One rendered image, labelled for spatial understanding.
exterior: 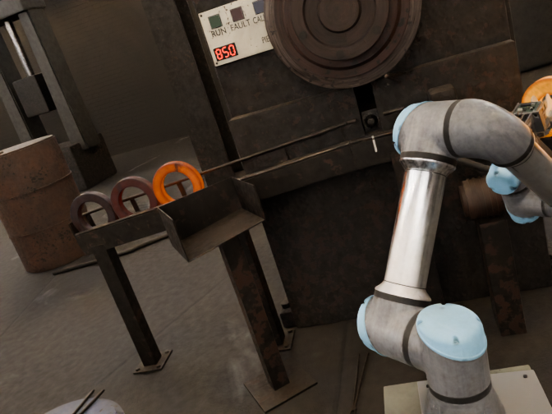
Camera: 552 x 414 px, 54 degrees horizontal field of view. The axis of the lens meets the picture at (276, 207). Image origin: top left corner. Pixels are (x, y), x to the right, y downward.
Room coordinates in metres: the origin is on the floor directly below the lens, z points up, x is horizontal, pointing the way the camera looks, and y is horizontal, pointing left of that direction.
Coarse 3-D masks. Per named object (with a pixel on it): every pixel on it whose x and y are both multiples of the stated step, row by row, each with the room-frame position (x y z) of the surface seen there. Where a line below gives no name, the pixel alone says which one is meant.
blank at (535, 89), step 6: (546, 78) 1.42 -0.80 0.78; (534, 84) 1.45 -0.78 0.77; (540, 84) 1.43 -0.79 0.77; (546, 84) 1.42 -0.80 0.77; (528, 90) 1.46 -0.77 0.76; (534, 90) 1.45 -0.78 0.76; (540, 90) 1.44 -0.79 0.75; (546, 90) 1.42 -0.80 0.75; (528, 96) 1.46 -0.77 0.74; (540, 96) 1.44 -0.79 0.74; (522, 102) 1.48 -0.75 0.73; (528, 102) 1.46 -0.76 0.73
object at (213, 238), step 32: (224, 192) 1.72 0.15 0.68; (256, 192) 1.54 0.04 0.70; (192, 224) 1.67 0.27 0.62; (224, 224) 1.64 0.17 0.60; (256, 224) 1.53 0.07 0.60; (192, 256) 1.48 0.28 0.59; (224, 256) 1.58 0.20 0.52; (256, 288) 1.58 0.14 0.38; (256, 320) 1.57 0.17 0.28; (256, 384) 1.63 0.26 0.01; (288, 384) 1.57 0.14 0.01
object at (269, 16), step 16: (272, 0) 1.74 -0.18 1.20; (416, 0) 1.63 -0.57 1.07; (272, 16) 1.75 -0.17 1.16; (416, 16) 1.64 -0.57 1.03; (272, 32) 1.75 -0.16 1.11; (400, 48) 1.65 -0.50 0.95; (288, 64) 1.75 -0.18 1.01; (384, 64) 1.67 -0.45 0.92; (320, 80) 1.72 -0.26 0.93; (336, 80) 1.71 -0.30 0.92; (352, 80) 1.70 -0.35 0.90; (368, 80) 1.69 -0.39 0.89
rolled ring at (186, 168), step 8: (160, 168) 1.91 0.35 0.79; (168, 168) 1.90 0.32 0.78; (176, 168) 1.90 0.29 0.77; (184, 168) 1.89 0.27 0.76; (192, 168) 1.89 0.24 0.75; (160, 176) 1.91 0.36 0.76; (192, 176) 1.88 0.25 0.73; (200, 176) 1.90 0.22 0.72; (160, 184) 1.92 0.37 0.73; (192, 184) 1.89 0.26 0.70; (200, 184) 1.88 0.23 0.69; (160, 192) 1.92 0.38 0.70; (160, 200) 1.92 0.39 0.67; (168, 200) 1.92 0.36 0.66
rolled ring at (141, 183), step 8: (120, 184) 1.97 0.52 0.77; (128, 184) 1.96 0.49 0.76; (136, 184) 1.95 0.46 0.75; (144, 184) 1.94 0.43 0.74; (152, 184) 1.96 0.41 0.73; (112, 192) 1.98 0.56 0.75; (120, 192) 1.97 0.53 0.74; (152, 192) 1.94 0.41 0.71; (112, 200) 1.98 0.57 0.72; (120, 200) 1.99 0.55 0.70; (152, 200) 1.94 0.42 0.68; (120, 208) 1.98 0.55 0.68; (120, 216) 1.98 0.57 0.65
